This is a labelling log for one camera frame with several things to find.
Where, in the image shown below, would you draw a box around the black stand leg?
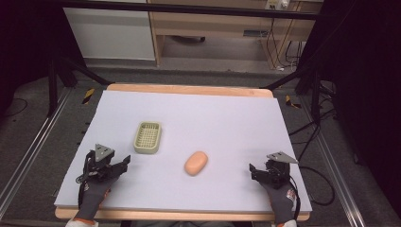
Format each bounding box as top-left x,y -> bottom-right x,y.
259,61 -> 323,125
46,56 -> 112,118

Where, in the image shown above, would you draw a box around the hanging desk cables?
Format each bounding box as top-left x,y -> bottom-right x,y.
265,17 -> 305,71

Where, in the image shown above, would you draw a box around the person's right hand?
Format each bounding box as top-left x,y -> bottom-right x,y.
260,180 -> 299,225

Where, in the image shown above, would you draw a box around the green soap dish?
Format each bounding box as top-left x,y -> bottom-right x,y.
132,121 -> 163,155

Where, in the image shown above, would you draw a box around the black frame bar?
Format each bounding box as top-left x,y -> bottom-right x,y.
58,0 -> 320,21

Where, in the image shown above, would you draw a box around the wooden desk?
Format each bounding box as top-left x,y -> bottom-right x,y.
147,0 -> 323,70

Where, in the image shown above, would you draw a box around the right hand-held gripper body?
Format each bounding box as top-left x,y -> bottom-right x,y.
258,151 -> 299,190

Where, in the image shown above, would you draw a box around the white table mat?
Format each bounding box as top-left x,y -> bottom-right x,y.
53,90 -> 313,213

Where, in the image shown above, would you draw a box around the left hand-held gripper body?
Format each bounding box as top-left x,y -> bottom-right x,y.
82,143 -> 122,183

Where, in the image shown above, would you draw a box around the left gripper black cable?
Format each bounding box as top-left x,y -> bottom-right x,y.
75,152 -> 96,210

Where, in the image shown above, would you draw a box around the orange soap bar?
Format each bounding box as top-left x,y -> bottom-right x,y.
183,150 -> 209,177

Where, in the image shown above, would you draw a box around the black curtain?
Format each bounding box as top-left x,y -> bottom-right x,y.
0,0 -> 86,114
299,0 -> 401,218

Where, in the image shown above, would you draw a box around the person's left hand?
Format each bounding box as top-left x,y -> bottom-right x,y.
73,176 -> 120,222

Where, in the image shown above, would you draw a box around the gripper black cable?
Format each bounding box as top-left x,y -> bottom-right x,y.
288,175 -> 302,221
75,152 -> 96,210

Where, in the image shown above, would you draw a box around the white power strip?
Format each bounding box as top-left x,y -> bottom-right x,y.
265,0 -> 289,10

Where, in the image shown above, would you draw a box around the black floor cable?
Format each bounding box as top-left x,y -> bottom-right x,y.
288,107 -> 337,207

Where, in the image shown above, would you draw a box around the white cabinet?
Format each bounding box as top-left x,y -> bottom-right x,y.
62,7 -> 157,61

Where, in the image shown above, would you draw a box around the metal floor rail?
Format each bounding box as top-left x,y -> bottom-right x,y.
0,88 -> 73,218
301,96 -> 368,227

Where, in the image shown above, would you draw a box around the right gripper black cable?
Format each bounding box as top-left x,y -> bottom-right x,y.
288,175 -> 302,221

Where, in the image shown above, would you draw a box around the wooden table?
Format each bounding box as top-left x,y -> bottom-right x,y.
54,82 -> 312,222

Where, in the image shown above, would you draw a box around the black yellow floor tape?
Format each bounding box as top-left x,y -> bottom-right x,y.
285,95 -> 303,110
81,87 -> 96,105

